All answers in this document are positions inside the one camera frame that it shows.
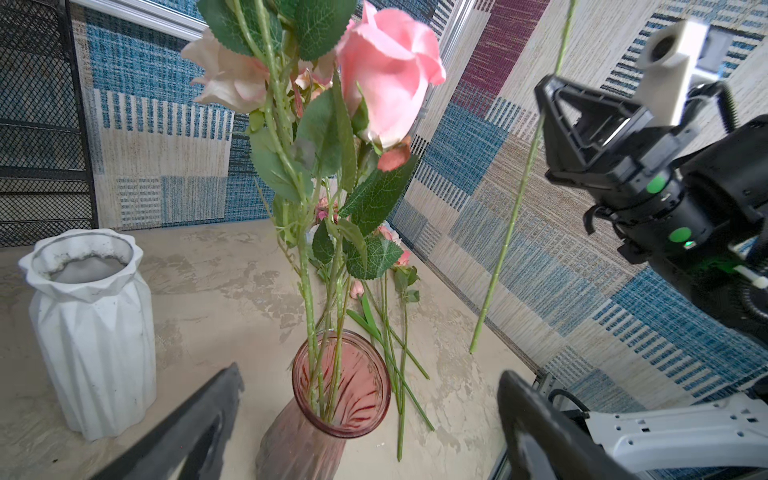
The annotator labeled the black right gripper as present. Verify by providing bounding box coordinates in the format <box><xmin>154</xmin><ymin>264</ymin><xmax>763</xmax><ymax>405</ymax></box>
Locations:
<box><xmin>534</xmin><ymin>75</ymin><xmax>708</xmax><ymax>264</ymax></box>

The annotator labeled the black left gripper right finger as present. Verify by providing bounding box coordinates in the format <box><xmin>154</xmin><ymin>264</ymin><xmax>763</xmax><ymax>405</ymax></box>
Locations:
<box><xmin>497</xmin><ymin>370</ymin><xmax>635</xmax><ymax>479</ymax></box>

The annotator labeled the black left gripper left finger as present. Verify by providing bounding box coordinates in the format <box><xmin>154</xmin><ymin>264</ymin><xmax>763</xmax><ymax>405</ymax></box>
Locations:
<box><xmin>94</xmin><ymin>363</ymin><xmax>244</xmax><ymax>479</ymax></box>

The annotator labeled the green leafy flower stem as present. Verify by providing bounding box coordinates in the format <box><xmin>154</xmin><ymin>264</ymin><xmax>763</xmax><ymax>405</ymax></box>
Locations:
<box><xmin>469</xmin><ymin>0</ymin><xmax>578</xmax><ymax>354</ymax></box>

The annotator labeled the pink ribbed glass vase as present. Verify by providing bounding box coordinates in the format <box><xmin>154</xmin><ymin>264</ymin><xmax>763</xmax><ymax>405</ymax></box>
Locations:
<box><xmin>255</xmin><ymin>330</ymin><xmax>391</xmax><ymax>479</ymax></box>

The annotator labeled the pink rose stem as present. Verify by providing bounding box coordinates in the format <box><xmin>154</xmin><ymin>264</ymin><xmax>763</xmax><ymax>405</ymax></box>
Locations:
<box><xmin>293</xmin><ymin>0</ymin><xmax>448</xmax><ymax>421</ymax></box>

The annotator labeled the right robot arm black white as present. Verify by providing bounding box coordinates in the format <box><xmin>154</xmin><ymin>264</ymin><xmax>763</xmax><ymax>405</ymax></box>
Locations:
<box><xmin>535</xmin><ymin>75</ymin><xmax>767</xmax><ymax>342</ymax></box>

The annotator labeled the white ribbed ceramic vase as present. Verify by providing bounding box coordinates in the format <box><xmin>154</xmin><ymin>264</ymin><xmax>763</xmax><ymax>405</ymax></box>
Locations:
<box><xmin>18</xmin><ymin>229</ymin><xmax>157</xmax><ymax>441</ymax></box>

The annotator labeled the pile of artificial flowers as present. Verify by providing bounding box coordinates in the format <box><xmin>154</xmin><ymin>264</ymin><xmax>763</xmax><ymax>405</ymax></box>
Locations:
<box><xmin>347</xmin><ymin>221</ymin><xmax>435</xmax><ymax>461</ymax></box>

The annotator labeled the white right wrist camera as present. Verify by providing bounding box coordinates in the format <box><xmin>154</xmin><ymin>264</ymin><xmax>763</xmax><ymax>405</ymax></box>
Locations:
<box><xmin>633</xmin><ymin>20</ymin><xmax>733</xmax><ymax>127</ymax></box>

